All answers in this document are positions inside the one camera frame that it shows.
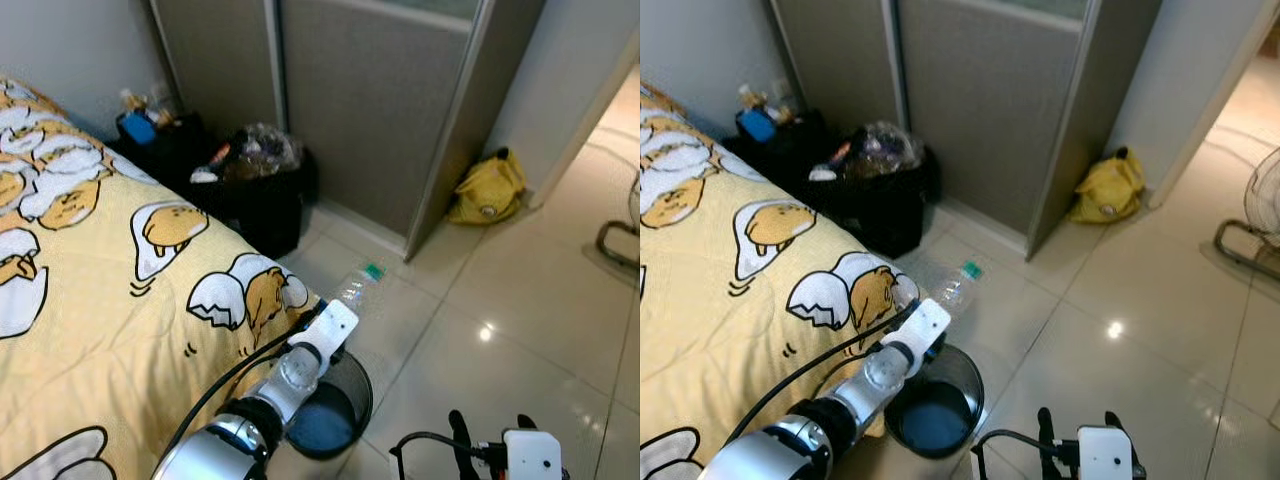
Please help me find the clear bottle green cap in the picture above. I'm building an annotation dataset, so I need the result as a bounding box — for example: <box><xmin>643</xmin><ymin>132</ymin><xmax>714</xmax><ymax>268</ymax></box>
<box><xmin>925</xmin><ymin>259</ymin><xmax>985</xmax><ymax>317</ymax></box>
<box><xmin>333</xmin><ymin>262</ymin><xmax>387</xmax><ymax>313</ymax></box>

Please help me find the black mesh waste basket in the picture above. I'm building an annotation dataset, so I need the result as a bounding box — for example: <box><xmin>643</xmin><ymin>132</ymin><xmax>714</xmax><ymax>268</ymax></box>
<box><xmin>284</xmin><ymin>345</ymin><xmax>375</xmax><ymax>462</ymax></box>
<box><xmin>884</xmin><ymin>343</ymin><xmax>987</xmax><ymax>462</ymax></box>

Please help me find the black full trash bin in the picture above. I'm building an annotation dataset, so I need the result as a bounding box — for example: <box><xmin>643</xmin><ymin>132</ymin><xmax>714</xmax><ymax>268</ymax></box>
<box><xmin>188</xmin><ymin>122</ymin><xmax>322</xmax><ymax>261</ymax></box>
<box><xmin>806</xmin><ymin>120</ymin><xmax>943</xmax><ymax>261</ymax></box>

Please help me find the floor fan metal base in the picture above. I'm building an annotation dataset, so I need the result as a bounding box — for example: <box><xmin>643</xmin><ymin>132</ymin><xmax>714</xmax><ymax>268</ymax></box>
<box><xmin>1213</xmin><ymin>145</ymin><xmax>1280</xmax><ymax>283</ymax></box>
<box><xmin>596</xmin><ymin>175</ymin><xmax>641</xmax><ymax>272</ymax></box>

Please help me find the yellow egg cartoon duvet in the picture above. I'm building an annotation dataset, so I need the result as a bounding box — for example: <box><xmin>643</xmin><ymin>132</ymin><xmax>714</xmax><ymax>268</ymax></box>
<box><xmin>640</xmin><ymin>80</ymin><xmax>923</xmax><ymax>480</ymax></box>
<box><xmin>0</xmin><ymin>76</ymin><xmax>328</xmax><ymax>480</ymax></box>

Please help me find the clear plastic rubbish bag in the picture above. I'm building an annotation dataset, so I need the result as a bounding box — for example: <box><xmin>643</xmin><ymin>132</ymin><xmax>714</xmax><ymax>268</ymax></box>
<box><xmin>838</xmin><ymin>120</ymin><xmax>926</xmax><ymax>181</ymax></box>
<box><xmin>215</xmin><ymin>122</ymin><xmax>304</xmax><ymax>183</ymax></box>

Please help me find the red white packet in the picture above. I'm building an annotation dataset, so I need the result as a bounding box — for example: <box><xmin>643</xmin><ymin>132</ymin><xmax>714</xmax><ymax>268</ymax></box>
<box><xmin>807</xmin><ymin>142</ymin><xmax>854</xmax><ymax>184</ymax></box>
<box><xmin>189</xmin><ymin>143</ymin><xmax>234</xmax><ymax>186</ymax></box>

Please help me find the yellow plush bag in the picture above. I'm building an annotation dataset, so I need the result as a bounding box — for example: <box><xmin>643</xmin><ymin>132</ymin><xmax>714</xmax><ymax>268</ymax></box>
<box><xmin>1065</xmin><ymin>145</ymin><xmax>1148</xmax><ymax>226</ymax></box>
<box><xmin>446</xmin><ymin>147</ymin><xmax>529</xmax><ymax>227</ymax></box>

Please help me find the grey sliding wardrobe door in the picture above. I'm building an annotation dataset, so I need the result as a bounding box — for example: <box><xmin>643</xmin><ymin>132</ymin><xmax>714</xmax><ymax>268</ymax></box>
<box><xmin>150</xmin><ymin>0</ymin><xmax>548</xmax><ymax>263</ymax></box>
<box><xmin>770</xmin><ymin>0</ymin><xmax>1167</xmax><ymax>263</ymax></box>

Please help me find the black bedside stand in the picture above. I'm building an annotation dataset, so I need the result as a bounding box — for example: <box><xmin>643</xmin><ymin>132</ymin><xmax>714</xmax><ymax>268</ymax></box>
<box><xmin>108</xmin><ymin>108</ymin><xmax>216</xmax><ymax>206</ymax></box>
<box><xmin>723</xmin><ymin>104</ymin><xmax>836</xmax><ymax>196</ymax></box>

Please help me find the blue case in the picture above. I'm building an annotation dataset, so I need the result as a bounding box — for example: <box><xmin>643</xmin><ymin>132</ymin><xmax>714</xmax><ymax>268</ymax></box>
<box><xmin>736</xmin><ymin>107</ymin><xmax>780</xmax><ymax>144</ymax></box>
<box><xmin>117</xmin><ymin>112</ymin><xmax>160</xmax><ymax>147</ymax></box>

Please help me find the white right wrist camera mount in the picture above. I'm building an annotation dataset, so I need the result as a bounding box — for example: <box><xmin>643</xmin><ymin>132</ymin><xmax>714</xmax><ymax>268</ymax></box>
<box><xmin>501</xmin><ymin>427</ymin><xmax>564</xmax><ymax>480</ymax></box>
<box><xmin>1077</xmin><ymin>425</ymin><xmax>1137</xmax><ymax>480</ymax></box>

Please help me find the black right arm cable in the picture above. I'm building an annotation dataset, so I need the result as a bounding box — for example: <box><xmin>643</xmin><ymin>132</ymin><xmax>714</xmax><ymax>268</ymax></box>
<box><xmin>389</xmin><ymin>430</ymin><xmax>501</xmax><ymax>480</ymax></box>
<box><xmin>970</xmin><ymin>428</ymin><xmax>1079</xmax><ymax>480</ymax></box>

